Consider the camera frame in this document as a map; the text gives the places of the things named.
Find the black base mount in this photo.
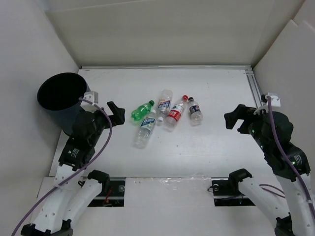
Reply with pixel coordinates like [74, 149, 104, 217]
[88, 178, 126, 207]
[208, 177, 254, 207]

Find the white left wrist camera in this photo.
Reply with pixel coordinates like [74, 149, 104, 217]
[80, 91, 98, 113]

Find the clear bottle black cap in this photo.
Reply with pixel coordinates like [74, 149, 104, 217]
[188, 97, 203, 126]

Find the aluminium rail right side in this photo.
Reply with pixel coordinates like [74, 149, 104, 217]
[245, 66, 262, 108]

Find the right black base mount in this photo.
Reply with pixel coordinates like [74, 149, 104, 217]
[208, 177, 254, 207]

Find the clear bottle red label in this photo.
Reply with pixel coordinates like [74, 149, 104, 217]
[164, 95, 188, 132]

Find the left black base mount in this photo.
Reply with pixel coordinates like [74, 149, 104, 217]
[88, 178, 126, 207]

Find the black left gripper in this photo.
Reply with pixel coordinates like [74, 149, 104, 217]
[89, 101, 125, 144]

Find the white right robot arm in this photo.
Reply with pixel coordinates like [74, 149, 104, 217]
[224, 104, 315, 236]

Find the green plastic bottle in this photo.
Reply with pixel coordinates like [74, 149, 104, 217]
[131, 100, 155, 121]

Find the clear bottle orange blue label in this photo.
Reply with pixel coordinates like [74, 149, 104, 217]
[157, 89, 173, 121]

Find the dark round plastic bin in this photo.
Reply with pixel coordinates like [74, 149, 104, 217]
[37, 72, 90, 136]

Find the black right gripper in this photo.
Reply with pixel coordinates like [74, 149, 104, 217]
[224, 103, 272, 152]

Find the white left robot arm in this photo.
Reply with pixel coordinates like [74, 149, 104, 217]
[21, 99, 125, 236]

